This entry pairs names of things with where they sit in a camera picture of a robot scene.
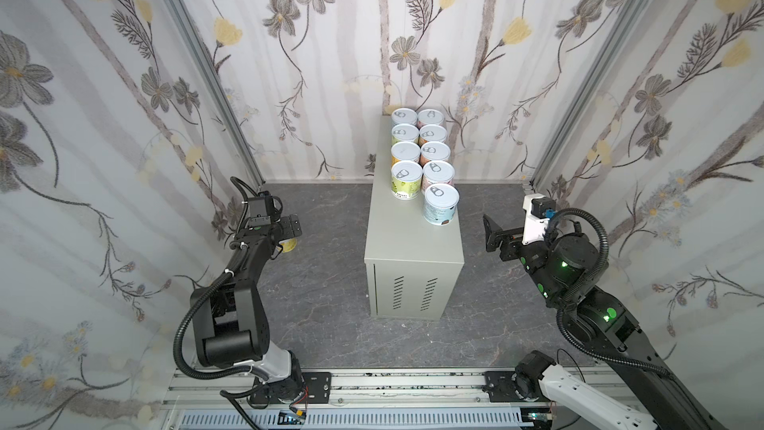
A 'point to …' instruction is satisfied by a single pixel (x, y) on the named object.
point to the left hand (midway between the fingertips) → (275, 216)
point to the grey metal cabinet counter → (412, 267)
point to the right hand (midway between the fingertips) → (510, 210)
